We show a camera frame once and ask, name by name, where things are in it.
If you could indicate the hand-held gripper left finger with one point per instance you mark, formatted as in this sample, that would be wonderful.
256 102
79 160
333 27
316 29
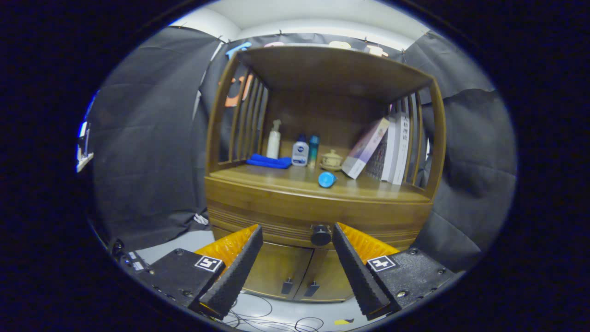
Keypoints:
237 274

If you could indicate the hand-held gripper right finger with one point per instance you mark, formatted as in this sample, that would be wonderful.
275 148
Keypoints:
355 272

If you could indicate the wooden drawer with black knob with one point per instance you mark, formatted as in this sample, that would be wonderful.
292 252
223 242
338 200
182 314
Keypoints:
276 210

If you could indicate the blue and white cream tube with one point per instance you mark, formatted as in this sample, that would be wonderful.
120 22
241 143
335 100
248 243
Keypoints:
326 180

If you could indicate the wooden countertop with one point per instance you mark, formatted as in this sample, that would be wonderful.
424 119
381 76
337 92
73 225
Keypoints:
286 177

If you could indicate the wooden cabinet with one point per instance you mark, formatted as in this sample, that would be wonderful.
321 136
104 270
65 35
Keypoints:
322 110

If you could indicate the yellow tape piece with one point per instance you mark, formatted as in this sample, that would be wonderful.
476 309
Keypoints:
343 321

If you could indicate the black electronic box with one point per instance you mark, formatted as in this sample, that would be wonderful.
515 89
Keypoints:
131 263

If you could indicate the dark patterned book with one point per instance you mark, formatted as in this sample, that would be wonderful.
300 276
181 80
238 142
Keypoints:
380 161

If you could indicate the beige lidded teacup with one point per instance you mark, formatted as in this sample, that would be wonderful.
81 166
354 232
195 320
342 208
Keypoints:
332 160

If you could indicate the blue folded cloth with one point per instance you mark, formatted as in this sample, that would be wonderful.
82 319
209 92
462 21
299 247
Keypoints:
269 161

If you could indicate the purple and white book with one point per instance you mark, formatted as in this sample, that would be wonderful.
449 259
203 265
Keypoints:
366 147

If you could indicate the teal cylindrical bottle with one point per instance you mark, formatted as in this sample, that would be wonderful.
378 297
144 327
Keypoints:
314 150

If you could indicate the white bottle with blue cap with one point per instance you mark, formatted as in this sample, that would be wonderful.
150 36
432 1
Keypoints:
300 154

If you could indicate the white book with black lettering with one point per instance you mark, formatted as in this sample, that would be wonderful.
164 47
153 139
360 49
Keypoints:
402 147

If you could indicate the white pump bottle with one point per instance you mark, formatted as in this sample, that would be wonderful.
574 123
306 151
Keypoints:
274 145

